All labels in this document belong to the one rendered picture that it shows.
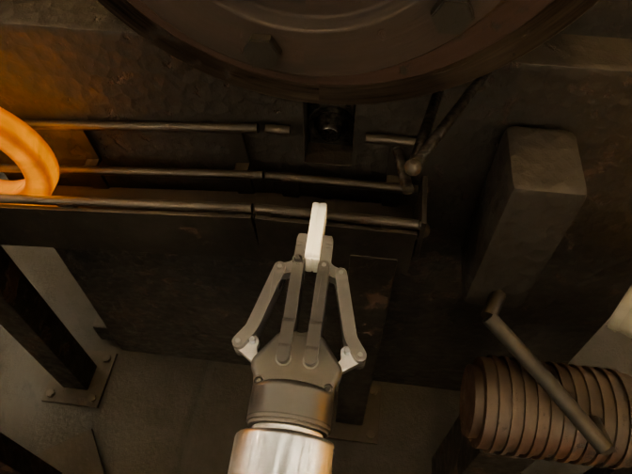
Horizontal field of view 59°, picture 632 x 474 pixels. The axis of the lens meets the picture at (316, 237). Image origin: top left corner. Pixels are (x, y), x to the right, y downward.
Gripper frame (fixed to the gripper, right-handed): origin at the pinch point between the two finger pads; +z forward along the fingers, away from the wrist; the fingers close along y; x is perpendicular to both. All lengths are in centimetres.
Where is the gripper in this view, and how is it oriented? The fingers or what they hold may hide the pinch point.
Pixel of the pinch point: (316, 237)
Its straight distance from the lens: 58.8
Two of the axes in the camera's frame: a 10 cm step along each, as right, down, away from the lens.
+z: 1.2, -8.5, 5.1
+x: -0.1, -5.2, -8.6
